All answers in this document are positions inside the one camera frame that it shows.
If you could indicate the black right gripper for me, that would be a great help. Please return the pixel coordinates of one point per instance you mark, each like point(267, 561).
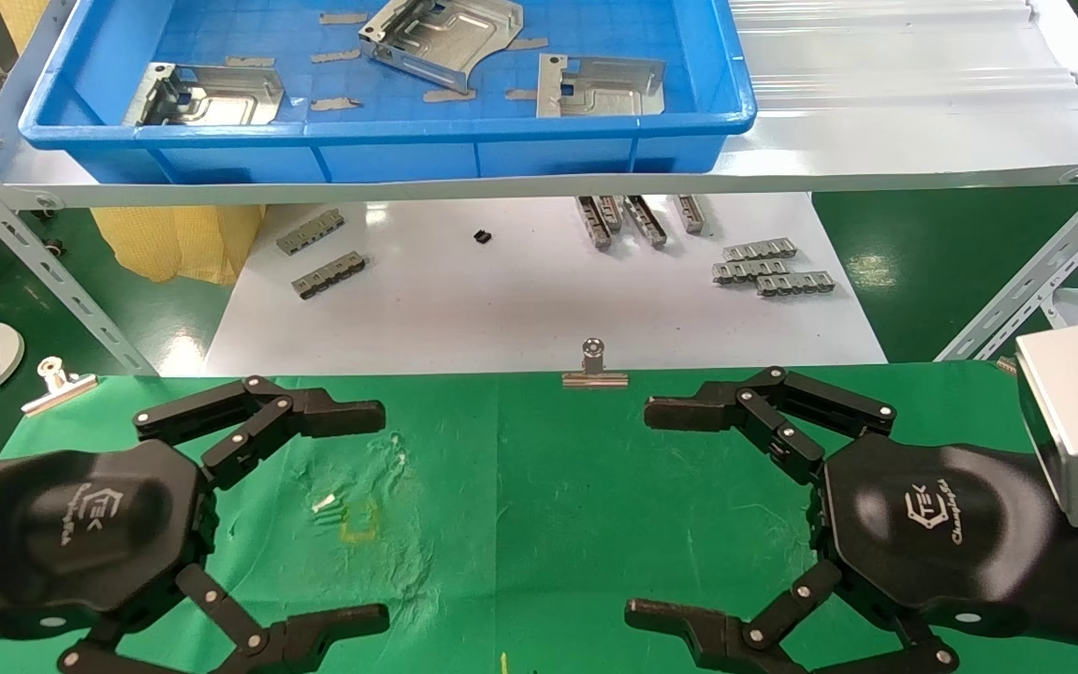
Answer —
point(941, 534)

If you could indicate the green table cloth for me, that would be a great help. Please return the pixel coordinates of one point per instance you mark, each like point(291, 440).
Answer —
point(539, 496)

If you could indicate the stamped sheet metal bracket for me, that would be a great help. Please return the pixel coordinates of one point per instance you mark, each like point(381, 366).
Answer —
point(221, 101)
point(609, 94)
point(445, 37)

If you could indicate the blue plastic bin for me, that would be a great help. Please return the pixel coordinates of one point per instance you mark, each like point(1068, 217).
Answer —
point(408, 154)

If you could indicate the clear corrugated plastic sheet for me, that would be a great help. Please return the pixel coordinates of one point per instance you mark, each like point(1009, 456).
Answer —
point(876, 47)

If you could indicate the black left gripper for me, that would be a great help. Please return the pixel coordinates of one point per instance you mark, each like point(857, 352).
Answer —
point(80, 534)

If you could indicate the grey metal rail part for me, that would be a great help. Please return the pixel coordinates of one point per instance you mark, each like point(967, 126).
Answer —
point(691, 213)
point(610, 212)
point(761, 250)
point(328, 275)
point(592, 225)
point(310, 231)
point(747, 271)
point(645, 221)
point(794, 283)

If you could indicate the white metal shelf board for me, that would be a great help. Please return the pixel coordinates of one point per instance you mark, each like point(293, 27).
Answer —
point(876, 145)

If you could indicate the perforated steel rack post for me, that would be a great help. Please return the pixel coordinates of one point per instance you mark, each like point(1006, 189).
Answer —
point(43, 267)
point(1035, 271)

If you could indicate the yellow cloth cover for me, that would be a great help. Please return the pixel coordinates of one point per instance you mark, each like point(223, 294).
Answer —
point(174, 243)

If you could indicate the grey tape strip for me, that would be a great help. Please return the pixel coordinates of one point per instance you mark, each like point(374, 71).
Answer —
point(333, 103)
point(335, 56)
point(520, 94)
point(342, 18)
point(249, 62)
point(450, 95)

